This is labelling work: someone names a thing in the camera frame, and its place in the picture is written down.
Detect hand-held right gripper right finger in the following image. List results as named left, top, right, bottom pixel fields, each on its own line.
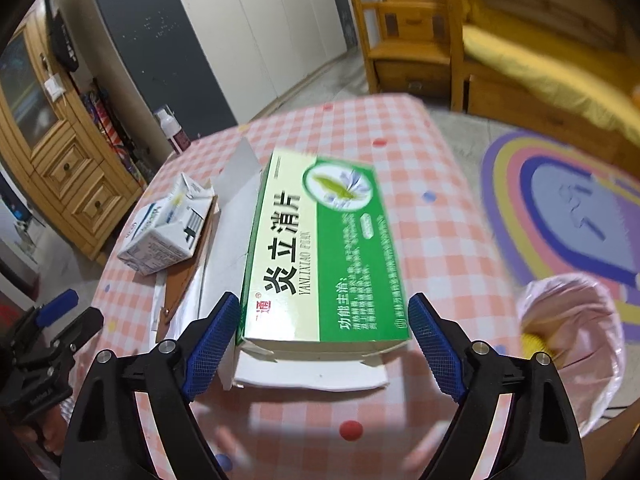
left=407, top=292, right=586, bottom=480

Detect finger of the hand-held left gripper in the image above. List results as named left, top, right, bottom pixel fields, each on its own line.
left=10, top=291, right=78, bottom=346
left=52, top=309, right=105, bottom=357

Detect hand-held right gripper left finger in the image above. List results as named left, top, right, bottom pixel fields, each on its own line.
left=62, top=291, right=241, bottom=480

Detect white paper sheet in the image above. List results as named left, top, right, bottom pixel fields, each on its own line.
left=152, top=137, right=390, bottom=392

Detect yellow pom-pom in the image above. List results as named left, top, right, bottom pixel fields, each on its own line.
left=522, top=332, right=551, bottom=357

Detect white milk carton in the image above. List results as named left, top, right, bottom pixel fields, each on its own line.
left=117, top=172, right=217, bottom=276

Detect pink-lined trash bin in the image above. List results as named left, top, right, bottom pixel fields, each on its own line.
left=515, top=272, right=628, bottom=436

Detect green medicine box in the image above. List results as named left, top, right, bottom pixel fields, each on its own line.
left=235, top=150, right=413, bottom=361

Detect person's left hand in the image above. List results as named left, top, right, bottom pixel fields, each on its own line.
left=35, top=397, right=68, bottom=458

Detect pink checked tablecloth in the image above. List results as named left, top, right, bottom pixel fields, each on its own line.
left=92, top=92, right=531, bottom=480

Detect wooden glass-door cabinet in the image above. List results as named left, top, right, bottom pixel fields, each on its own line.
left=0, top=7, right=146, bottom=261

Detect colourful leaning items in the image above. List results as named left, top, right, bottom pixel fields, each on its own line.
left=82, top=77, right=151, bottom=186

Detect rainbow oval rug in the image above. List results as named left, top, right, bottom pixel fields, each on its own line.
left=480, top=130, right=640, bottom=306

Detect small spray bottle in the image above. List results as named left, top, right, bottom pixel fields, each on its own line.
left=155, top=106, right=191, bottom=155

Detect wooden bunk bed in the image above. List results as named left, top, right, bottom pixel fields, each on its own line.
left=440, top=0, right=640, bottom=166

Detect black hanging bag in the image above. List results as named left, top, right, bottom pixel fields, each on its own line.
left=45, top=0, right=81, bottom=72

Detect yellow bedding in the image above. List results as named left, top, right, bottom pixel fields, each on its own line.
left=460, top=0, right=640, bottom=126

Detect white and grey wardrobe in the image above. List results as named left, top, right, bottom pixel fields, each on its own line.
left=82, top=0, right=361, bottom=126

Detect wooden stair drawers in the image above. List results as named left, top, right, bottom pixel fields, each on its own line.
left=342, top=0, right=466, bottom=98

